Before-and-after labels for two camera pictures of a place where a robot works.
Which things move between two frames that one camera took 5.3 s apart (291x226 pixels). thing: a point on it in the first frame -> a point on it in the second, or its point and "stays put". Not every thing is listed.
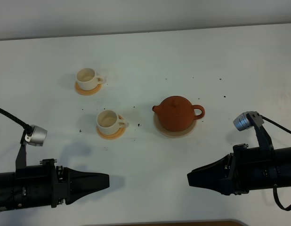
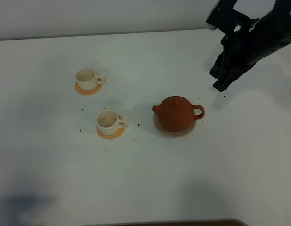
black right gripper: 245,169 -> 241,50
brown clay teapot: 176,113 stays put
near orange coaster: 118,134 stays put
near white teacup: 109,122 stays put
